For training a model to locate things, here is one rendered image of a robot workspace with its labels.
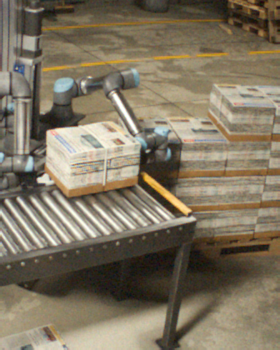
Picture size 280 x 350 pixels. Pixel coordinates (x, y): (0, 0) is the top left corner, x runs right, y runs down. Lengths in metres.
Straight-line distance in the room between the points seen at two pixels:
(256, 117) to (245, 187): 0.46
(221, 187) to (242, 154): 0.24
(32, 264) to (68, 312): 1.00
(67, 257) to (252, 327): 1.38
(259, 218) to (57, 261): 1.80
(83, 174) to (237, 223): 1.36
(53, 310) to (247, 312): 1.12
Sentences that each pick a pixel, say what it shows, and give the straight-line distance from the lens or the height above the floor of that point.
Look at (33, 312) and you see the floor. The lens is 3.72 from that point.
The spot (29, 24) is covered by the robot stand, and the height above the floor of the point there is 1.45.
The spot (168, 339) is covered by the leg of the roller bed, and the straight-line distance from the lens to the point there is 3.52.
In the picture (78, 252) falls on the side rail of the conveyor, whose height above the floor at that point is 0.77.
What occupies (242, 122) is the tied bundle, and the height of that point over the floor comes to 0.95.
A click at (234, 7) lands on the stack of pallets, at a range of 10.59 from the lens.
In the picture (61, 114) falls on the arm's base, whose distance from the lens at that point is 3.97.
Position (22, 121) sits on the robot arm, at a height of 1.12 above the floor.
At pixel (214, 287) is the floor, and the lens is 4.06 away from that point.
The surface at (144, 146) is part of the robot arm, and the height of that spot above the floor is 0.92.
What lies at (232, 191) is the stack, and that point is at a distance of 4.07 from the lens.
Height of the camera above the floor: 2.35
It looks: 26 degrees down
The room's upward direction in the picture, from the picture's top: 6 degrees clockwise
